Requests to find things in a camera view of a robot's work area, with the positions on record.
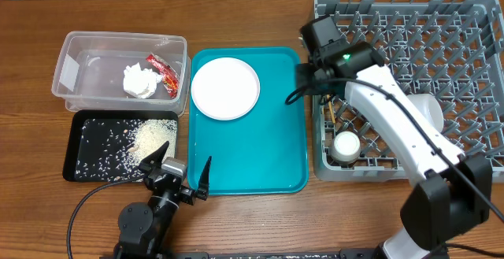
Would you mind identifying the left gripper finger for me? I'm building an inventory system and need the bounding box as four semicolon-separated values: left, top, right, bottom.
138;141;169;172
196;156;212;201

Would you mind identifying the white rice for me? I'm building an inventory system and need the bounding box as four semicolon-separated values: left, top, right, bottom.
74;119;178;182

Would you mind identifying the wooden chopstick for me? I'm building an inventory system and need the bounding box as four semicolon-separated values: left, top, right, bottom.
328;100;336;125

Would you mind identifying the white cup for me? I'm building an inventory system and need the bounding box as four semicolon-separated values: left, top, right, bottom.
329;131;361;164

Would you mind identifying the white tissue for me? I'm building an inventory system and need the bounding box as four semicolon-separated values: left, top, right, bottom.
123;63;162;99

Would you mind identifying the red snack wrapper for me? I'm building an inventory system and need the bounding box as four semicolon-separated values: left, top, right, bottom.
146;54;180;98

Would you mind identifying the large white plate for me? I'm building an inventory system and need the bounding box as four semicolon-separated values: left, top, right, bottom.
191;57;261;120

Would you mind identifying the grey bowl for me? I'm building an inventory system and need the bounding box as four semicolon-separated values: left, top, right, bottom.
407;94;444;132

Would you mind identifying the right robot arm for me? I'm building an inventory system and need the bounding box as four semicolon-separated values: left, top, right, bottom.
286;39;494;258

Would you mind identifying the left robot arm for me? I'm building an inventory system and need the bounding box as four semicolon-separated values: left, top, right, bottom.
113;142;212;258

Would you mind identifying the clear plastic waste bin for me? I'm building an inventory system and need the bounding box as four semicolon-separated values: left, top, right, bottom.
51;31;191;116

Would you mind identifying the grey dishwasher rack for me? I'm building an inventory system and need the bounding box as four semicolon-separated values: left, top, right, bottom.
313;0;503;183

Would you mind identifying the black plastic tray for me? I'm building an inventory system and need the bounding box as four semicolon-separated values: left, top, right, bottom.
62;110;178;182

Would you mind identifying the teal serving tray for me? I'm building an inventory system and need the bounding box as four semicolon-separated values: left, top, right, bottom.
187;46;309;195

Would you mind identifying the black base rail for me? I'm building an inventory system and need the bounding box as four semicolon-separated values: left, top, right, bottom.
154;248;386;259

